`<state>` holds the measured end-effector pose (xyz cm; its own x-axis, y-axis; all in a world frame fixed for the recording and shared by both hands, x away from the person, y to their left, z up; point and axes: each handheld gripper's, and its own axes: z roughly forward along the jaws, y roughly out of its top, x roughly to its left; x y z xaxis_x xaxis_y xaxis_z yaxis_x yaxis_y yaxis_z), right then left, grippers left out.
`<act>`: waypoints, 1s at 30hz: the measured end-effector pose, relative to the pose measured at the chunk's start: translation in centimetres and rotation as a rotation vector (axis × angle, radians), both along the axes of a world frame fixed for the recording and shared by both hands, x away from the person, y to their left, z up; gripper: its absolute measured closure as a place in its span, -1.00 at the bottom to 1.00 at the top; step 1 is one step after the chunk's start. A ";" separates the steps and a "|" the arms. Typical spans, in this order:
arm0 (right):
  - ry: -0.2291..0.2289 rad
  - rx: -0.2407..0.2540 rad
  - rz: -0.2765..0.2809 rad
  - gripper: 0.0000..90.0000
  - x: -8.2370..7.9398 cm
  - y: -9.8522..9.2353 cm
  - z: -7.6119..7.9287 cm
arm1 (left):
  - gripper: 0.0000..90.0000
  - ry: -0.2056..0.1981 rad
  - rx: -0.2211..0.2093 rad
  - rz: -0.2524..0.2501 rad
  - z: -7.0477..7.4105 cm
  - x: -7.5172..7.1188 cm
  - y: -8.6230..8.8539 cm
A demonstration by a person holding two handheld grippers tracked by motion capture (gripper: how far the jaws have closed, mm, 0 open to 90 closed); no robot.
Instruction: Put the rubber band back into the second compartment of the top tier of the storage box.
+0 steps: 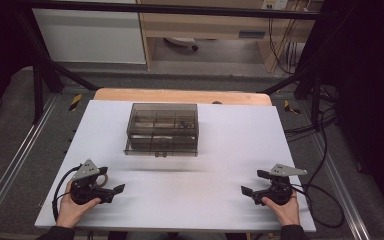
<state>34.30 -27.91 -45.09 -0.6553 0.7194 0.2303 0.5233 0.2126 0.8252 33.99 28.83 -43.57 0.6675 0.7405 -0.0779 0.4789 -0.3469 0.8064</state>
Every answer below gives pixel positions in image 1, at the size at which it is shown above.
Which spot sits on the wooden table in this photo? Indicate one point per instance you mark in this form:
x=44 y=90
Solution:
x=180 y=96

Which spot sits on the wooden desk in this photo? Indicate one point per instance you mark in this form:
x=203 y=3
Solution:
x=206 y=28

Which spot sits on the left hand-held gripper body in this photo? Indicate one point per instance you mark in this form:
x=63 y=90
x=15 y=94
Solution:
x=86 y=190

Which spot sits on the white cabinet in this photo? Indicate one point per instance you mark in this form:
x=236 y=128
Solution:
x=90 y=35

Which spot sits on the office chair base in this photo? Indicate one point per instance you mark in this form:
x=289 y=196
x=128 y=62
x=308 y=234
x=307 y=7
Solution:
x=182 y=42

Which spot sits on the black horizontal frame bar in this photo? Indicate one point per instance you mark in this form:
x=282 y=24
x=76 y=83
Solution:
x=166 y=9

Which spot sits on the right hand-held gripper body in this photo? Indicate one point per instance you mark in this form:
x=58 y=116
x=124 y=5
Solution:
x=278 y=190

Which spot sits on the black curtain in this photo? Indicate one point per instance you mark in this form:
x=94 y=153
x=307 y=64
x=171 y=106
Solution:
x=370 y=83
x=0 y=50

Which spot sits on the person's left hand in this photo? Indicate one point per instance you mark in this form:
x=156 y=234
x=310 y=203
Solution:
x=71 y=211

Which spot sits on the smoky clear plastic drawer box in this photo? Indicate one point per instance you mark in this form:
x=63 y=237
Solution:
x=162 y=129

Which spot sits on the yellow black tape strip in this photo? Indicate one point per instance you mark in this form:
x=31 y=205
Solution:
x=290 y=107
x=75 y=102

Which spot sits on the black metal frame stand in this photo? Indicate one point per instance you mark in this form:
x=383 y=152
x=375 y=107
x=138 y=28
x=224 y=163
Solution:
x=43 y=76
x=308 y=83

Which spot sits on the white power outlet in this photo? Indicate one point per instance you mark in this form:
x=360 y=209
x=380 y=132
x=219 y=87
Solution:
x=274 y=4

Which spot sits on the person's right hand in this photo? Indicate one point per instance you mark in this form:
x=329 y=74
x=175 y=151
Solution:
x=285 y=213

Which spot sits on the aluminium floor rail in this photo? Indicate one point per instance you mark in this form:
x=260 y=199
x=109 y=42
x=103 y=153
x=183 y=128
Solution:
x=16 y=156
x=343 y=186

